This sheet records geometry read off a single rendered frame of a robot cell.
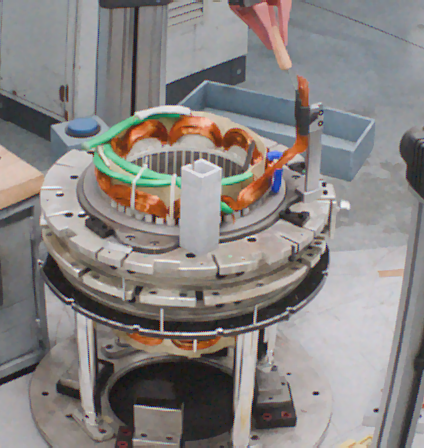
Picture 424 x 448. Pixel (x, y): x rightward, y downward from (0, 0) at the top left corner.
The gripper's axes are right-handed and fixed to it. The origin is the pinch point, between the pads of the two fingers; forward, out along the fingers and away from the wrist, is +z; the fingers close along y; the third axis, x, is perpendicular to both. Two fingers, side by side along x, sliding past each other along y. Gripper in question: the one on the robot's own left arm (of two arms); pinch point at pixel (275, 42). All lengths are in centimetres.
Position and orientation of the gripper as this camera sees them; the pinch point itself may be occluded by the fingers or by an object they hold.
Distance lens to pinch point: 161.5
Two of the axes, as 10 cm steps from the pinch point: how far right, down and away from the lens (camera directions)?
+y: 8.3, -4.1, 3.7
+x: -4.7, -1.5, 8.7
